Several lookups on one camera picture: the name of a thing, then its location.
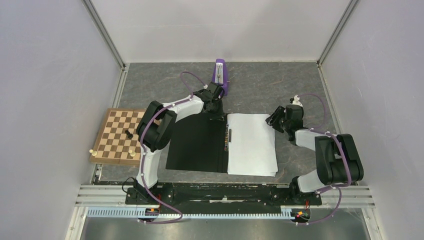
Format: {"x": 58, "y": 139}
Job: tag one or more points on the white chess pawn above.
{"x": 93, "y": 152}

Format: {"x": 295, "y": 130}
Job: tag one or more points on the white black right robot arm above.
{"x": 337, "y": 160}

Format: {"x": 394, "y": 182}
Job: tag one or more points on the wooden chessboard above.
{"x": 112, "y": 143}

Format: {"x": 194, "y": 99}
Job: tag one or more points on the black chess piece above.
{"x": 129, "y": 135}

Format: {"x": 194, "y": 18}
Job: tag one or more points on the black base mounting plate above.
{"x": 217, "y": 198}

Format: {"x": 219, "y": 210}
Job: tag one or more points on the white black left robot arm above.
{"x": 155, "y": 130}

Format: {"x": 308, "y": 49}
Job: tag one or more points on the white paper sheets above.
{"x": 252, "y": 149}

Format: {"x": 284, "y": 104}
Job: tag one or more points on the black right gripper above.
{"x": 272, "y": 120}

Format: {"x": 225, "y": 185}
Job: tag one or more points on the blue black file folder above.
{"x": 198, "y": 144}

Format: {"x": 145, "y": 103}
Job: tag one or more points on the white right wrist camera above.
{"x": 295, "y": 100}

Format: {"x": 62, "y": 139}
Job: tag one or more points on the purple metronome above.
{"x": 221, "y": 75}

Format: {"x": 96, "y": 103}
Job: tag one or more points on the aluminium frame rail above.
{"x": 109, "y": 201}

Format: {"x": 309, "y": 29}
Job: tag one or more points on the white chess piece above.
{"x": 132, "y": 153}

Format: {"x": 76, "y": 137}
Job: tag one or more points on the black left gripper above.
{"x": 220, "y": 115}

